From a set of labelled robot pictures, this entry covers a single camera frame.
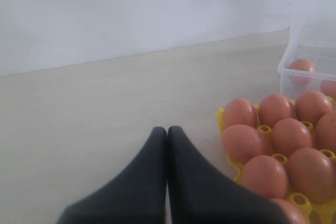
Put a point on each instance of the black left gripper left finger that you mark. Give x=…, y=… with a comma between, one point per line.
x=136, y=195

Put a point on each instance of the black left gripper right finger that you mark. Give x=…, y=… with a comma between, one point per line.
x=199, y=193

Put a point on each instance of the brown egg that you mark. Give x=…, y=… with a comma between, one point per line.
x=289, y=135
x=266, y=177
x=241, y=143
x=294, y=215
x=328, y=87
x=324, y=133
x=302, y=64
x=274, y=108
x=240, y=111
x=312, y=105
x=312, y=173

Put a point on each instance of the yellow plastic egg tray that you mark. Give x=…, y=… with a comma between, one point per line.
x=313, y=211

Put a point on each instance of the clear plastic container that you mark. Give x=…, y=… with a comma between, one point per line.
x=309, y=59

